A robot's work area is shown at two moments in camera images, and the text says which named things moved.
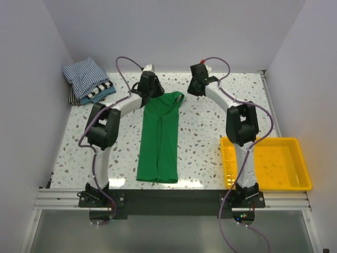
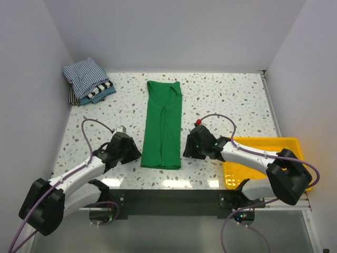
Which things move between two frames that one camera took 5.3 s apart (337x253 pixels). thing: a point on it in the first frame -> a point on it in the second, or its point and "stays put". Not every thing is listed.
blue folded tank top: (109, 90) stays put
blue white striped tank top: (85, 74) stays put
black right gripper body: (192, 89) -> (194, 150)
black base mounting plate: (171, 202) stays put
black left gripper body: (156, 90) -> (129, 154)
